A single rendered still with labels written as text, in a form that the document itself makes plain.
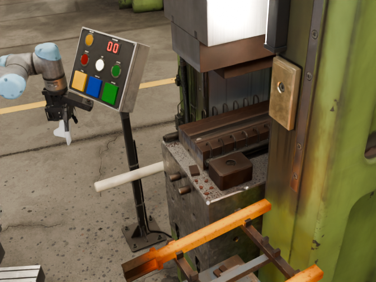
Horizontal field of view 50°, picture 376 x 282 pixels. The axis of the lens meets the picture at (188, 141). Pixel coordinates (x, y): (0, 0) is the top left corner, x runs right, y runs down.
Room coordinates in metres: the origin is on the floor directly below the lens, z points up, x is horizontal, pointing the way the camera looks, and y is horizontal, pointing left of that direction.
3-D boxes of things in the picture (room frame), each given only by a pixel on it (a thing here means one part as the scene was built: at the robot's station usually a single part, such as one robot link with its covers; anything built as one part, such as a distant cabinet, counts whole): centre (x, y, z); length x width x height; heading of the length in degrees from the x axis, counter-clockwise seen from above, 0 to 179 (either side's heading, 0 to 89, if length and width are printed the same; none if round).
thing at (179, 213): (1.18, -0.23, 0.69); 0.56 x 0.38 x 0.45; 113
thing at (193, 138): (1.21, -0.21, 0.99); 0.42 x 0.05 x 0.01; 113
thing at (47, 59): (1.29, 0.45, 1.23); 0.09 x 0.08 x 0.11; 98
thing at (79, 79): (1.60, 0.45, 1.01); 0.07 x 0.05 x 0.07; 48
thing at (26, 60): (1.26, 0.55, 1.23); 0.11 x 0.11 x 0.08; 8
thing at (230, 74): (1.22, -0.25, 1.24); 0.30 x 0.07 x 0.06; 113
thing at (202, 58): (1.23, -0.20, 1.32); 0.42 x 0.20 x 0.10; 113
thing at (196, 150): (1.23, -0.20, 0.96); 0.42 x 0.20 x 0.09; 113
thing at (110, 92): (1.47, 0.30, 1.01); 0.07 x 0.05 x 0.07; 48
